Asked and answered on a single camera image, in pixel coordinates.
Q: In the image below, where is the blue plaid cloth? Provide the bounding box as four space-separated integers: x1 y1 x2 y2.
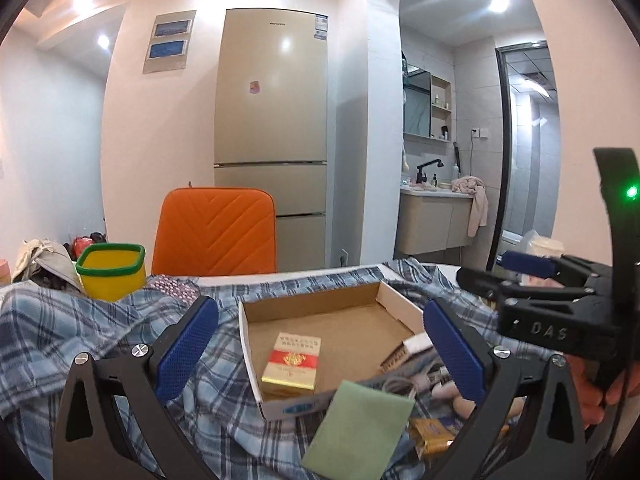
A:
0 257 566 480

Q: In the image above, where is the person's right hand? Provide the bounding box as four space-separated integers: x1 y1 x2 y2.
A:
570 355 640 431

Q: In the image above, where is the pink towel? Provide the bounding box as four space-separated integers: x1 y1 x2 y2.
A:
451 176 489 238

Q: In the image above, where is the beige lidded container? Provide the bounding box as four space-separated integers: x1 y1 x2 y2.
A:
521 230 567 262

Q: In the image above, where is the black faucet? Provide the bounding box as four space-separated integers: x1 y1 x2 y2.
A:
414 159 445 185

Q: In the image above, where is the beige vanity cabinet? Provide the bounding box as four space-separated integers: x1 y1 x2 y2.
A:
395 187 476 257

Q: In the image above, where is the wall niche shelf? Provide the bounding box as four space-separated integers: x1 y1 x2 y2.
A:
430 75 454 140

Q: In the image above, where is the patterned pink packet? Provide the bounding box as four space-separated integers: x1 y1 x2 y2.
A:
147 275 202 302

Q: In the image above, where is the grey wall panel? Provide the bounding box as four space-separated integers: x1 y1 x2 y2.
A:
143 10 197 75

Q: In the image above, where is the pink plush toy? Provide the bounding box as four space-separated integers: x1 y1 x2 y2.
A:
432 379 526 420

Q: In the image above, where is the beige refrigerator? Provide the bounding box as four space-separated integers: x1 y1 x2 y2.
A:
214 8 331 273

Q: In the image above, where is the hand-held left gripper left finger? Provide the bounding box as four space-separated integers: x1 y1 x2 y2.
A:
52 296 221 480

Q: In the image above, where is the cardboard box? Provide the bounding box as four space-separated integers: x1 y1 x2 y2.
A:
238 281 427 422

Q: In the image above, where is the small brown white box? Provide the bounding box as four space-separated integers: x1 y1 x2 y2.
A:
381 332 434 374

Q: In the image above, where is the orange chair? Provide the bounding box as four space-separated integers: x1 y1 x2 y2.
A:
151 187 277 277

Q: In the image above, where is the yellow bin with green rim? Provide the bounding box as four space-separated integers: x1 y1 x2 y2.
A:
76 243 147 303

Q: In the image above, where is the white charging cable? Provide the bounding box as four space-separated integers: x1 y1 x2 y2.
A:
381 360 451 402

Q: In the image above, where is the green cloth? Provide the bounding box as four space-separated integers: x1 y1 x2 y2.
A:
301 380 416 480

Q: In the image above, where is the beige bag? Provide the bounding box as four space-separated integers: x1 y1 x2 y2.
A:
12 239 85 292

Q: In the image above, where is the black door frame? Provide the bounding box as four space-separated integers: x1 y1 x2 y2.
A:
487 42 551 272

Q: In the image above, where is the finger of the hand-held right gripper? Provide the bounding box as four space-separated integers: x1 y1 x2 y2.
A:
456 266 591 311
501 251 615 287

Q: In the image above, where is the mirror cabinet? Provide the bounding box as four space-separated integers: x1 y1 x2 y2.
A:
402 62 432 137

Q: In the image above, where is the gold foil packet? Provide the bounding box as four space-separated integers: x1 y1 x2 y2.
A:
410 417 467 459

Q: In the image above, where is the red gold cigarette box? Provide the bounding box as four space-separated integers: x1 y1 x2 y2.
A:
261 333 322 398

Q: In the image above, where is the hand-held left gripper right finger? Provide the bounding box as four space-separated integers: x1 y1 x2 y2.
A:
422 297 588 480

